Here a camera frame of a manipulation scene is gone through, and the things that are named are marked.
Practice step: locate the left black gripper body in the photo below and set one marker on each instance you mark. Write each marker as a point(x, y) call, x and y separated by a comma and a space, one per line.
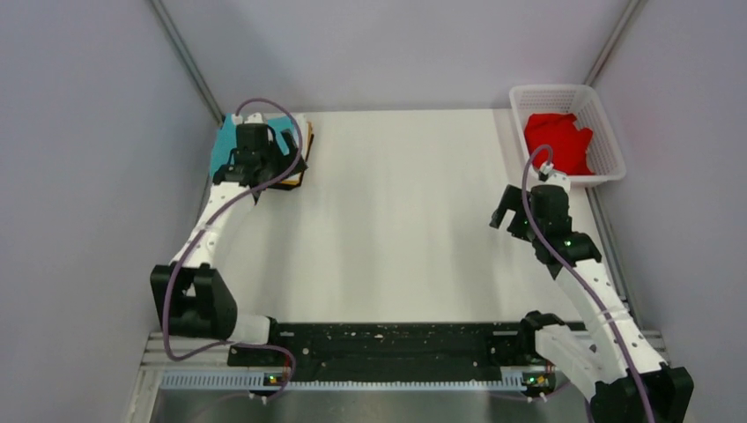
point(272, 159)

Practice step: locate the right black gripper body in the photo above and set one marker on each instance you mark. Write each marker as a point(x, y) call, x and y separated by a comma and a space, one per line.
point(537, 224)

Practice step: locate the teal t shirt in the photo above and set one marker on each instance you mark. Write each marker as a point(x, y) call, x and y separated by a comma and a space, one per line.
point(226, 141)

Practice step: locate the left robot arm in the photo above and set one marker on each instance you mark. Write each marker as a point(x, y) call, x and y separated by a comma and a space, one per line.
point(193, 296)

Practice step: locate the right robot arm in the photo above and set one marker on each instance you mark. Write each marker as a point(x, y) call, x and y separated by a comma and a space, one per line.
point(621, 376)

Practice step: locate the folded white t shirt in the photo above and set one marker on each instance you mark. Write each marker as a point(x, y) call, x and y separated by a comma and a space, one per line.
point(301, 128)

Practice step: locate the red t shirt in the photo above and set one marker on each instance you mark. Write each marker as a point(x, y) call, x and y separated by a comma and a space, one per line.
point(569, 143)

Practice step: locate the white plastic basket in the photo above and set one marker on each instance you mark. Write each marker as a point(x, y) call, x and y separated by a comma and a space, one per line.
point(603, 157)

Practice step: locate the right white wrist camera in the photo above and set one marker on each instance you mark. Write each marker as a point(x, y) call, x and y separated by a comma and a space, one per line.
point(549, 175)

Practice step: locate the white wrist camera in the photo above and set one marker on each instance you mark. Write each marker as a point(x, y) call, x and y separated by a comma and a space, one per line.
point(549, 175)
point(255, 118)

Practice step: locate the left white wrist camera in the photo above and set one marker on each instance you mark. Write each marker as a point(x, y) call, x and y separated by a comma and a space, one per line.
point(255, 118)

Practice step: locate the white slotted cable duct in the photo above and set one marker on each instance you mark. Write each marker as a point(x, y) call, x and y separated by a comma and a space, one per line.
point(264, 381)

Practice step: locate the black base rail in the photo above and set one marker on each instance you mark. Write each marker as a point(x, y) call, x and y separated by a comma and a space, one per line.
point(396, 352)

